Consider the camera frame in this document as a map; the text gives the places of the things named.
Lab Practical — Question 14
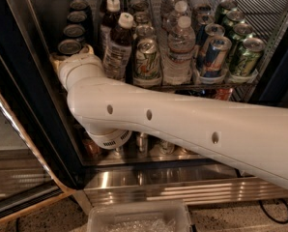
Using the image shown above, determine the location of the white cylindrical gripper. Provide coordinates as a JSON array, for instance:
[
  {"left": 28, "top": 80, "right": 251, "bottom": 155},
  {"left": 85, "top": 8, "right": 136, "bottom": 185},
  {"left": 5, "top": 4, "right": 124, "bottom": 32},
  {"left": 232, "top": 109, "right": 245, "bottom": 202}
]
[{"left": 49, "top": 44, "right": 105, "bottom": 91}]

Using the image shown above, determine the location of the blue pepsi can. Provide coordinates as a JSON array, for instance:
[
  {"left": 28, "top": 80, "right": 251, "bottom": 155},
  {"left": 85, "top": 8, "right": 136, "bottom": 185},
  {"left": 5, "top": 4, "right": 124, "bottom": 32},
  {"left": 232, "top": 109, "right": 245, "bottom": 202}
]
[{"left": 57, "top": 39, "right": 82, "bottom": 55}]

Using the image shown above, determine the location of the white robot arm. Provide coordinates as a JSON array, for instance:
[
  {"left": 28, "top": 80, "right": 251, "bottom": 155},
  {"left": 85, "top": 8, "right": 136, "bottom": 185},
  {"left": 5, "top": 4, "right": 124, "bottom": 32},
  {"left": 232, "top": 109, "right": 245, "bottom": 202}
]
[{"left": 50, "top": 53, "right": 288, "bottom": 189}]

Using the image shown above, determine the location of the dark pepsi can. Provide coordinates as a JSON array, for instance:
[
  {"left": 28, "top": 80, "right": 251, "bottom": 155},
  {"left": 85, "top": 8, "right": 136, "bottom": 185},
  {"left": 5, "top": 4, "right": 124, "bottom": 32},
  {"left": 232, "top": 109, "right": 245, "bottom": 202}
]
[
  {"left": 67, "top": 11, "right": 89, "bottom": 28},
  {"left": 63, "top": 24, "right": 86, "bottom": 44},
  {"left": 70, "top": 0, "right": 92, "bottom": 15}
]

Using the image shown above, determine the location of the rear dark pepsi can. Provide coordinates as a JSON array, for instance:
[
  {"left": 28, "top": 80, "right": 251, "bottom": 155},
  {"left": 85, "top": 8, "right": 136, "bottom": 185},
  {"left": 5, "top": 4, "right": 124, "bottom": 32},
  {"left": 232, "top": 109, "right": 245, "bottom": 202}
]
[{"left": 70, "top": 0, "right": 92, "bottom": 15}]

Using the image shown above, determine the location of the front white 7up can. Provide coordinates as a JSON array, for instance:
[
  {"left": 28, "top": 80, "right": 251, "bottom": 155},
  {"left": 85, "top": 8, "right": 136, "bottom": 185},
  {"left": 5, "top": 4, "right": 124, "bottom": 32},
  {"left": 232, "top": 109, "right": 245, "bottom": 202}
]
[{"left": 134, "top": 38, "right": 159, "bottom": 80}]

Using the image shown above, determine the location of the rear 7up can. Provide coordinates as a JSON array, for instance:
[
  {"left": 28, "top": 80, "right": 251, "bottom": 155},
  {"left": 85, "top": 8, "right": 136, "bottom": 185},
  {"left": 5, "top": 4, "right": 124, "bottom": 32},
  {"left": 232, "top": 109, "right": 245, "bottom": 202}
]
[{"left": 130, "top": 0, "right": 149, "bottom": 14}]

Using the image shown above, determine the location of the red can bottom shelf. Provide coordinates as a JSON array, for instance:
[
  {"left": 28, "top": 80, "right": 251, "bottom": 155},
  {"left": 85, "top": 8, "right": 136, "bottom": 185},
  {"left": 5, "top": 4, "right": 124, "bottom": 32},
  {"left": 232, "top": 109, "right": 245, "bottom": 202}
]
[{"left": 82, "top": 138, "right": 101, "bottom": 158}]

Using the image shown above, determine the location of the red can shelf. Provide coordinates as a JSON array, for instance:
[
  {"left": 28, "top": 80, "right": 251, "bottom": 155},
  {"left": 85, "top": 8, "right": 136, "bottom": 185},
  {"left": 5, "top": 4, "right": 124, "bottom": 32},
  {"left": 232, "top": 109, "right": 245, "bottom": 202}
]
[
  {"left": 214, "top": 88, "right": 233, "bottom": 101},
  {"left": 82, "top": 138, "right": 101, "bottom": 158}
]

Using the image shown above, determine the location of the silver can shelf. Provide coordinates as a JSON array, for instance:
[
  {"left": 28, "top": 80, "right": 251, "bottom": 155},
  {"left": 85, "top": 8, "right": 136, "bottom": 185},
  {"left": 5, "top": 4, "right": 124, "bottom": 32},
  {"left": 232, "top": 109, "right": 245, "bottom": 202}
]
[
  {"left": 113, "top": 146, "right": 125, "bottom": 156},
  {"left": 136, "top": 132, "right": 148, "bottom": 156}
]

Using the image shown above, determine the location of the open glass fridge door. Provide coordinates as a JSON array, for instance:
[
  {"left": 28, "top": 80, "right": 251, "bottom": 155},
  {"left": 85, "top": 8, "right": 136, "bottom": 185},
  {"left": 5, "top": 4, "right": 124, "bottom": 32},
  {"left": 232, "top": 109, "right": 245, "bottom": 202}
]
[{"left": 0, "top": 36, "right": 76, "bottom": 229}]

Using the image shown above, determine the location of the white can bottom shelf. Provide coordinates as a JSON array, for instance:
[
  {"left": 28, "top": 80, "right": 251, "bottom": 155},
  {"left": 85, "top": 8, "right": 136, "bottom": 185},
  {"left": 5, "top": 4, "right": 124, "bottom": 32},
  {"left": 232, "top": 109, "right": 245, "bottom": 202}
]
[{"left": 158, "top": 139, "right": 175, "bottom": 155}]

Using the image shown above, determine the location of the rear red bull can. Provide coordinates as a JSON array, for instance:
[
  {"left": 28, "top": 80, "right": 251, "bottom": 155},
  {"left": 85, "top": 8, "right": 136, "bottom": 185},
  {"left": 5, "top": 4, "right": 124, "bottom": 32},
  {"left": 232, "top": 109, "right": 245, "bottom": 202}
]
[{"left": 192, "top": 4, "right": 212, "bottom": 18}]

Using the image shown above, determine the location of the red bull can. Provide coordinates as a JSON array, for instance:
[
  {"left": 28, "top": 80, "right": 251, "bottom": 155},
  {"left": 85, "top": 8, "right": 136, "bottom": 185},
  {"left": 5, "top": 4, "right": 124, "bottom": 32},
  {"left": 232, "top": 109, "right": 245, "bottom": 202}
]
[
  {"left": 195, "top": 14, "right": 215, "bottom": 45},
  {"left": 201, "top": 36, "right": 232, "bottom": 77},
  {"left": 196, "top": 23, "right": 225, "bottom": 71},
  {"left": 192, "top": 4, "right": 212, "bottom": 18}
]

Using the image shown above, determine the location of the front red bull can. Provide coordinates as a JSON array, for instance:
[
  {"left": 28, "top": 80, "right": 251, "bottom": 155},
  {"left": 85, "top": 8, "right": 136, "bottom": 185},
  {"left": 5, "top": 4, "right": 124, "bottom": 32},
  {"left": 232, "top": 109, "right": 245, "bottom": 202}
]
[{"left": 201, "top": 36, "right": 232, "bottom": 77}]

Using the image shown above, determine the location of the red can middle shelf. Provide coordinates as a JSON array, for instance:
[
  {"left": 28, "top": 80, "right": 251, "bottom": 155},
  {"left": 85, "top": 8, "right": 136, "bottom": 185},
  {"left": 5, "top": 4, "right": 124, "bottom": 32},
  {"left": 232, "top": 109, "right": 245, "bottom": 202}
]
[{"left": 214, "top": 88, "right": 233, "bottom": 101}]

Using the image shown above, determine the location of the rear green soda can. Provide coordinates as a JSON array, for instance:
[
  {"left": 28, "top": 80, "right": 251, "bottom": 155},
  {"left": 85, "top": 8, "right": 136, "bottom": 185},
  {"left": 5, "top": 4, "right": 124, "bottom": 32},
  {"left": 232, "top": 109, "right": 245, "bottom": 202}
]
[{"left": 215, "top": 0, "right": 238, "bottom": 24}]

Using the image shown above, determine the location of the green soda can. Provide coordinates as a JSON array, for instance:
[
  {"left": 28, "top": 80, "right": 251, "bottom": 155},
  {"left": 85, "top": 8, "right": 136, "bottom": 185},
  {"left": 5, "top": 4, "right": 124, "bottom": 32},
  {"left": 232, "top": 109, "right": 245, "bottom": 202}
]
[
  {"left": 221, "top": 11, "right": 245, "bottom": 31},
  {"left": 228, "top": 23, "right": 253, "bottom": 61},
  {"left": 215, "top": 0, "right": 238, "bottom": 24},
  {"left": 229, "top": 38, "right": 266, "bottom": 77}
]

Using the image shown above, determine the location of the stainless steel fridge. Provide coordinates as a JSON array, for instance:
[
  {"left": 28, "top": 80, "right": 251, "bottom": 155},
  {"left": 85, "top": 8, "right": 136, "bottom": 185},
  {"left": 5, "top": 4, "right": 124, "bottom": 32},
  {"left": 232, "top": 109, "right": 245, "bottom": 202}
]
[{"left": 0, "top": 0, "right": 288, "bottom": 209}]

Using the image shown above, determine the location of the front green soda can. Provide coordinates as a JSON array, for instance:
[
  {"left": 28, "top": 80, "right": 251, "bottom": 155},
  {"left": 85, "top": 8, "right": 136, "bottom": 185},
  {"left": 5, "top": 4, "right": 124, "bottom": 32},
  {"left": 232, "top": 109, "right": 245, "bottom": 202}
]
[{"left": 229, "top": 38, "right": 266, "bottom": 77}]

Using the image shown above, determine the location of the front clear water bottle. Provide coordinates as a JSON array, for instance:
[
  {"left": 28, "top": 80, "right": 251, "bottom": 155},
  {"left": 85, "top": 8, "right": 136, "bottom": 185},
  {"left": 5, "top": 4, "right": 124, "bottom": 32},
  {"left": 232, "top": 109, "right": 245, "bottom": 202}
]
[{"left": 164, "top": 15, "right": 195, "bottom": 84}]

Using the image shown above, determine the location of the clear plastic bin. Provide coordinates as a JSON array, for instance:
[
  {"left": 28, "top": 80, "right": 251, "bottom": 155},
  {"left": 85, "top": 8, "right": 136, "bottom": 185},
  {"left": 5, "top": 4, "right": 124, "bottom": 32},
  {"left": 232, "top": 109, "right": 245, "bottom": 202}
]
[{"left": 87, "top": 201, "right": 192, "bottom": 232}]

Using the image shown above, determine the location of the top wire shelf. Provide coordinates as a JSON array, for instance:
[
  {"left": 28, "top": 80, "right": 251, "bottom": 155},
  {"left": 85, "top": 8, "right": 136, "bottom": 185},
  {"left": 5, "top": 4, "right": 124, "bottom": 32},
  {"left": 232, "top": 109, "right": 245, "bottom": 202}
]
[{"left": 56, "top": 0, "right": 288, "bottom": 95}]

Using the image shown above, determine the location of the black power cable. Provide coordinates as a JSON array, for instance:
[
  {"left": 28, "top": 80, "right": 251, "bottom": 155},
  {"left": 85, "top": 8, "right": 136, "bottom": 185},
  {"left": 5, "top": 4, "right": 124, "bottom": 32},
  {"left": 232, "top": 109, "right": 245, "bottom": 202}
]
[{"left": 258, "top": 197, "right": 288, "bottom": 225}]

